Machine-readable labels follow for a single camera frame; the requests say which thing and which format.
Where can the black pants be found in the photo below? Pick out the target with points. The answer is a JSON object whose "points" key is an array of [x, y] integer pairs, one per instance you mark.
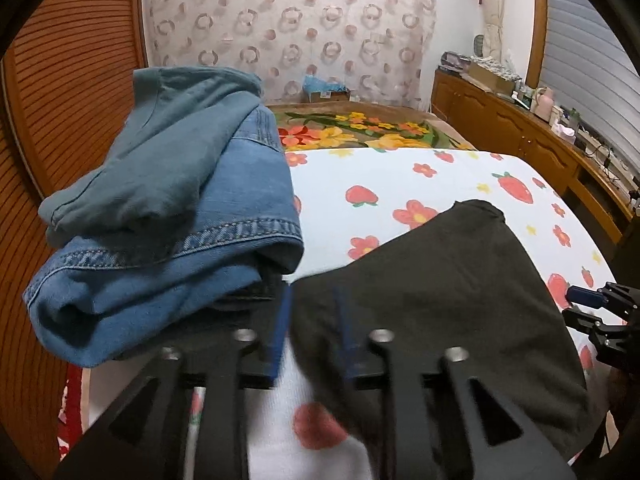
{"points": [[450, 285]]}

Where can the small grey fan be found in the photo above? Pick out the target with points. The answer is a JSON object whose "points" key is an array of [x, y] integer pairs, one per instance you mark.
{"points": [[478, 46]]}

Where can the cardboard box on sideboard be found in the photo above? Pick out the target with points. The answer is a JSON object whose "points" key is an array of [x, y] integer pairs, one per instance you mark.
{"points": [[492, 75]]}

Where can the white pink small container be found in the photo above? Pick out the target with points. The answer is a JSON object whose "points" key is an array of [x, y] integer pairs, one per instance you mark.
{"points": [[564, 131]]}

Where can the blue plastic bag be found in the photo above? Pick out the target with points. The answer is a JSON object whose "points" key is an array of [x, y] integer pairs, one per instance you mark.
{"points": [[320, 84]]}

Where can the grey window blind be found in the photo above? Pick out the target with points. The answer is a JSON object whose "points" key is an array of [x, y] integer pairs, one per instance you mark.
{"points": [[585, 50]]}

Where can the dark folded jeans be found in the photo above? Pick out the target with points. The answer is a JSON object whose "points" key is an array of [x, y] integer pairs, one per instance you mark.
{"points": [[250, 295]]}

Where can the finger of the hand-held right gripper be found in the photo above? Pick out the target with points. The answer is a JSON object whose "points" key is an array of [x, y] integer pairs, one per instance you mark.
{"points": [[587, 297], [580, 320]]}

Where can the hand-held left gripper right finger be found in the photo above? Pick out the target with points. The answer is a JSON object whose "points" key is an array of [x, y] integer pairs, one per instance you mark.
{"points": [[347, 335]]}

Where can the dark storage box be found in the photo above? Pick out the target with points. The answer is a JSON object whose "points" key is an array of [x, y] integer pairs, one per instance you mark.
{"points": [[454, 61]]}

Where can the red patterned cloth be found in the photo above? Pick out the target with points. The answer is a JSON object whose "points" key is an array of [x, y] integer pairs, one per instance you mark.
{"points": [[72, 410]]}

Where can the wooden window frame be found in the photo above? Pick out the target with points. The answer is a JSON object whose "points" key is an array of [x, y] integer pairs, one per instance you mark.
{"points": [[536, 20]]}

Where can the floral blanket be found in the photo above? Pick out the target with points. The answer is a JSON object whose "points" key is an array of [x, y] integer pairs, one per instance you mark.
{"points": [[360, 127]]}

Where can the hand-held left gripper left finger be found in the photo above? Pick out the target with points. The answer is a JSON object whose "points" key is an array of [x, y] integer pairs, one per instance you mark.
{"points": [[277, 335]]}

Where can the blue denim jeans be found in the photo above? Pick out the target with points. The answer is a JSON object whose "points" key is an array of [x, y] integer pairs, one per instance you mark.
{"points": [[165, 290]]}

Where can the strawberry print bed sheet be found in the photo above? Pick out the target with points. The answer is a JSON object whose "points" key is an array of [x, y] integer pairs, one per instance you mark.
{"points": [[380, 170]]}

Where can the wooden sideboard cabinet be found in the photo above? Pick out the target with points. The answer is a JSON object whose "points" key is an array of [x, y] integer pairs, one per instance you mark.
{"points": [[500, 120]]}

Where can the teal pants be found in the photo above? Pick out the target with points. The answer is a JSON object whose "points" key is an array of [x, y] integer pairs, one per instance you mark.
{"points": [[165, 145]]}

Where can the beige tied curtain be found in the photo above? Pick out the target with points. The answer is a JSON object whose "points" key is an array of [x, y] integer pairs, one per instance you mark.
{"points": [[492, 5]]}

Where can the wooden louvered wardrobe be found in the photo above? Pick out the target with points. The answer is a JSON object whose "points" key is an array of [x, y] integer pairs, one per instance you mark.
{"points": [[65, 85]]}

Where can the pink thermos jug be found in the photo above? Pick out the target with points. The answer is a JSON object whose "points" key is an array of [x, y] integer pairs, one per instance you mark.
{"points": [[542, 105]]}

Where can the white power strip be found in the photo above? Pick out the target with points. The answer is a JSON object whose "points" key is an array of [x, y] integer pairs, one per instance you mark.
{"points": [[602, 147]]}

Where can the circle patterned curtain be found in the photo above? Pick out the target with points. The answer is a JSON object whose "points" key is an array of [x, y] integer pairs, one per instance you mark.
{"points": [[300, 25]]}

